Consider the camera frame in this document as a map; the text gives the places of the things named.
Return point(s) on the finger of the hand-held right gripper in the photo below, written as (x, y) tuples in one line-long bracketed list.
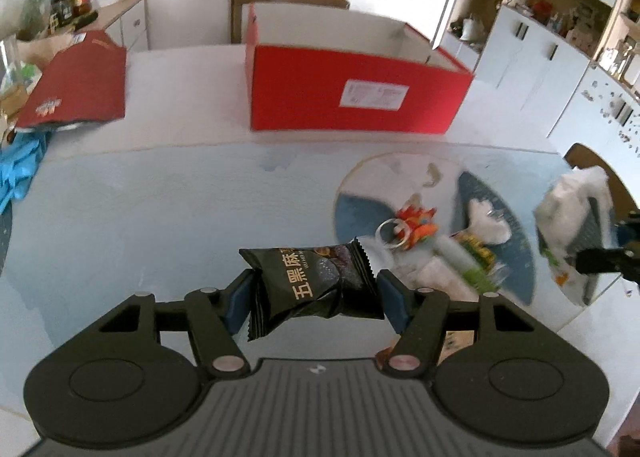
[(630, 224), (600, 262)]

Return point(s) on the red box lid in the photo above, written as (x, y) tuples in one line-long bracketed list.
[(80, 82)]

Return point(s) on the white cabinet unit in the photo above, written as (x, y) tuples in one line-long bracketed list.
[(520, 67)]

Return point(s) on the blue cloth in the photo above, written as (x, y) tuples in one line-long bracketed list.
[(20, 167)]

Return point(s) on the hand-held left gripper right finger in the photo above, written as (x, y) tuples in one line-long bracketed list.
[(394, 304)]

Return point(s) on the clear plastic container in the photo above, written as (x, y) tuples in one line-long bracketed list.
[(40, 7)]

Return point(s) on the white sideboard with wooden top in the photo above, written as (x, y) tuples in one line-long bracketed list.
[(132, 22)]

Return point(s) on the white plastic bag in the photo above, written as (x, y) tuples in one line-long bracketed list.
[(565, 207)]

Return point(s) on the brown jar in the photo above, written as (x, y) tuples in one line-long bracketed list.
[(84, 2)]

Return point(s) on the red cardboard box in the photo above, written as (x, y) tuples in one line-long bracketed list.
[(300, 97)]

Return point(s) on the white ornament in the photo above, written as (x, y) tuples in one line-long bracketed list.
[(472, 28)]

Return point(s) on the black snack packet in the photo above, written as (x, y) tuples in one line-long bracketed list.
[(310, 287)]

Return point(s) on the white plush item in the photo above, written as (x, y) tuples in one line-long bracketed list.
[(487, 224)]

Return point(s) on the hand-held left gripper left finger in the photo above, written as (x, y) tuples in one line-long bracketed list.
[(239, 304)]

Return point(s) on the green white packet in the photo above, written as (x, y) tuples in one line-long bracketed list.
[(470, 262)]

